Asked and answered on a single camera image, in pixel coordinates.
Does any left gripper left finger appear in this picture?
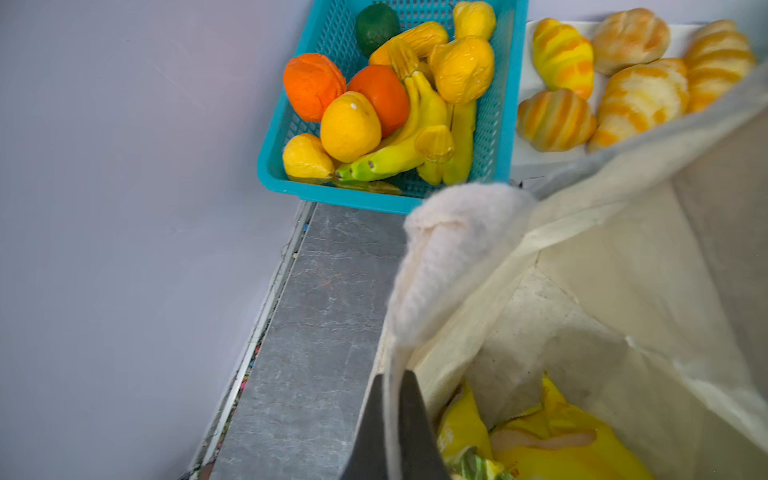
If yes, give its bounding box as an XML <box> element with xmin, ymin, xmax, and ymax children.
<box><xmin>339</xmin><ymin>374</ymin><xmax>386</xmax><ymax>480</ymax></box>

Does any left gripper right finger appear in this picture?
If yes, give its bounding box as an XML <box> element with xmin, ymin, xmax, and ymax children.
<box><xmin>398</xmin><ymin>370</ymin><xmax>450</xmax><ymax>480</ymax></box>

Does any green-yellow snack bag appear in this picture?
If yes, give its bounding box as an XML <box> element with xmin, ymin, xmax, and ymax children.
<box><xmin>445</xmin><ymin>447</ymin><xmax>514</xmax><ymax>480</ymax></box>

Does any yellow chips bag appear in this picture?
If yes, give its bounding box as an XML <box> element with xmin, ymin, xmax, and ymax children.
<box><xmin>437</xmin><ymin>376</ymin><xmax>653</xmax><ymax>479</ymax></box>

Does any beige canvas tote bag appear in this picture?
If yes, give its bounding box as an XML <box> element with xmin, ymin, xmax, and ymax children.
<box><xmin>371</xmin><ymin>66</ymin><xmax>767</xmax><ymax>479</ymax></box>

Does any yellow toy lemon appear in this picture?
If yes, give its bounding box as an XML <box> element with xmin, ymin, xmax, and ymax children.
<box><xmin>282</xmin><ymin>133</ymin><xmax>336</xmax><ymax>184</ymax></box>

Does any toy banana bunch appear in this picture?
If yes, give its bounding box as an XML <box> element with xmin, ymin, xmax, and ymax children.
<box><xmin>333</xmin><ymin>40</ymin><xmax>477</xmax><ymax>193</ymax></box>

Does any yellow toy apple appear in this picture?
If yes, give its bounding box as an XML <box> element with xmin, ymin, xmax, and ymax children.
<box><xmin>320</xmin><ymin>91</ymin><xmax>382</xmax><ymax>163</ymax></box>

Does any toy striped bread roll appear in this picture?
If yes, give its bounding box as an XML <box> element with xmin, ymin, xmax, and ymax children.
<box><xmin>517</xmin><ymin>89</ymin><xmax>597</xmax><ymax>152</ymax></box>

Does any toy orange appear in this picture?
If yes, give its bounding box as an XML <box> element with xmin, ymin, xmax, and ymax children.
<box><xmin>347</xmin><ymin>65</ymin><xmax>410</xmax><ymax>138</ymax></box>
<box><xmin>283</xmin><ymin>53</ymin><xmax>347</xmax><ymax>123</ymax></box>

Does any white plastic tray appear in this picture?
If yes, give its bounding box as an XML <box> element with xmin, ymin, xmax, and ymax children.
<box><xmin>511</xmin><ymin>19</ymin><xmax>697</xmax><ymax>181</ymax></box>

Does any toy croissant bread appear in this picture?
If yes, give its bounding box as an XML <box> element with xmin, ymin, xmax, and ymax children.
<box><xmin>587</xmin><ymin>58</ymin><xmax>690</xmax><ymax>153</ymax></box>

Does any green toy lime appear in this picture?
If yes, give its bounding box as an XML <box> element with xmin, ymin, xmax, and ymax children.
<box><xmin>355</xmin><ymin>3</ymin><xmax>401</xmax><ymax>57</ymax></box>

